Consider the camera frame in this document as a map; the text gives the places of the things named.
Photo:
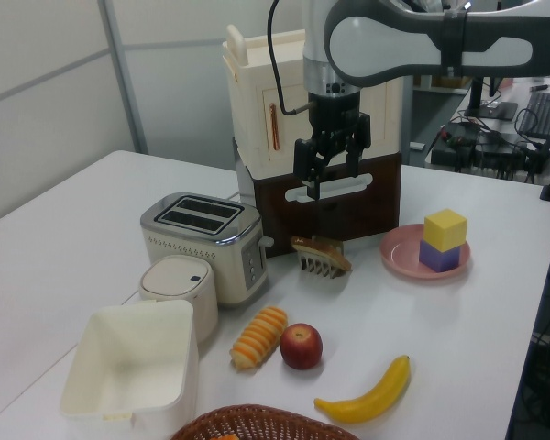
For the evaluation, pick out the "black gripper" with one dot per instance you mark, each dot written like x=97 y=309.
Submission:
x=334 y=114

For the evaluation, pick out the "yellow cube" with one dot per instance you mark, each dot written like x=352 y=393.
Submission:
x=444 y=231

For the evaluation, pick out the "white grey Franka robot arm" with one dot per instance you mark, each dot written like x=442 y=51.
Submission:
x=376 y=41

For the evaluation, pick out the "purple cube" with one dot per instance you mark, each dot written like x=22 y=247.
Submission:
x=437 y=260

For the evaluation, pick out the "dark brown drawer unit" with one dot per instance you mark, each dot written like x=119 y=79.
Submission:
x=371 y=215

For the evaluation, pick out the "brown bread slice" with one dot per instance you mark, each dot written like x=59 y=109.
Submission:
x=323 y=251

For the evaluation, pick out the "pink plate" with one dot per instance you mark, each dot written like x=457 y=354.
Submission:
x=399 y=251

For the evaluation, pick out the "metal toast rack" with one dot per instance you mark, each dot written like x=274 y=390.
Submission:
x=312 y=267

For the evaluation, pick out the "cardboard boxes on shelf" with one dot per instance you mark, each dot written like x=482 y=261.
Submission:
x=444 y=82

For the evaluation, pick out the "black monitor stand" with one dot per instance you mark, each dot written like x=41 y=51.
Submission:
x=479 y=103

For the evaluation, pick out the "cream and chrome toaster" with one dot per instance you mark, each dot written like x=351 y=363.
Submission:
x=188 y=256

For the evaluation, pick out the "red apple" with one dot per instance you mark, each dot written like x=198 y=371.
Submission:
x=301 y=346

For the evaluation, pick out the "orange striped bread roll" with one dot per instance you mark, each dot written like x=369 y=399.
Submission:
x=259 y=337

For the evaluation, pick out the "white round plate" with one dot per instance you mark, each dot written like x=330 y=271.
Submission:
x=174 y=279

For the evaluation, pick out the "black computer keyboard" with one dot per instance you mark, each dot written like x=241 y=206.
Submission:
x=543 y=114

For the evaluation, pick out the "yellow banana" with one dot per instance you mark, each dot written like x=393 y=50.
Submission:
x=371 y=399

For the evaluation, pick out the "brown wicker basket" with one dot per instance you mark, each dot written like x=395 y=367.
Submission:
x=266 y=421

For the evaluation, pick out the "white square open bin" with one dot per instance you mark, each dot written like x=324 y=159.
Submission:
x=133 y=348

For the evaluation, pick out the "small orange-tan food item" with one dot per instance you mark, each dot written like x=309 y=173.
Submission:
x=229 y=436

